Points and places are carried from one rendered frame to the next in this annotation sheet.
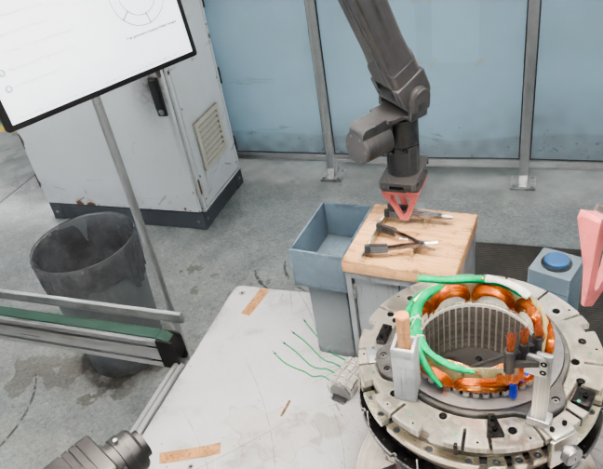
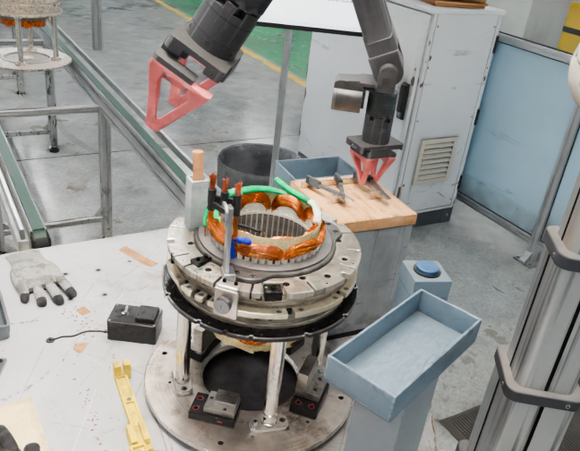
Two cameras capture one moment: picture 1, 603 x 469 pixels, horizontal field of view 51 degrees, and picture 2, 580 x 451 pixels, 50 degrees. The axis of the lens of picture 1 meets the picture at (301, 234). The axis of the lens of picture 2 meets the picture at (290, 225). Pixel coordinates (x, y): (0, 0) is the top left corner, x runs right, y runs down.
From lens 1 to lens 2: 0.75 m
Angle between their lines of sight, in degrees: 28
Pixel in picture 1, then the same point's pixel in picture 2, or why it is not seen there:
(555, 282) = (409, 279)
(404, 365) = (188, 192)
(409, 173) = (371, 141)
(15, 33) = not seen: outside the picture
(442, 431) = (177, 246)
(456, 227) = (389, 209)
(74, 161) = (328, 126)
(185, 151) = (402, 157)
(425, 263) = (333, 209)
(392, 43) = (372, 14)
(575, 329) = (335, 270)
